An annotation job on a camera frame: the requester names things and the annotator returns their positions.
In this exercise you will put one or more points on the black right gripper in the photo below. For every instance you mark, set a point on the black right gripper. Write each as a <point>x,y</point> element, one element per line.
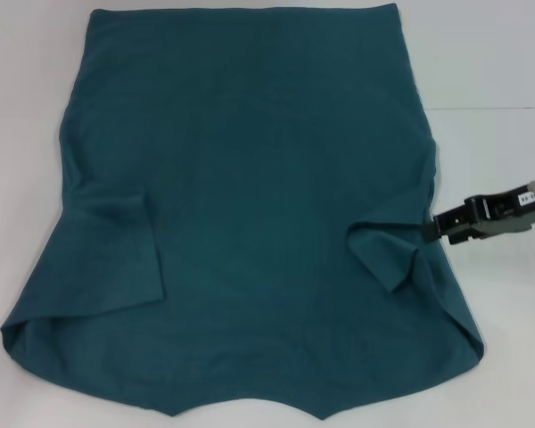
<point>504,214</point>

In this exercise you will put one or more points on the teal blue shirt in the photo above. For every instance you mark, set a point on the teal blue shirt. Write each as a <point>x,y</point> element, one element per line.
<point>249,178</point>

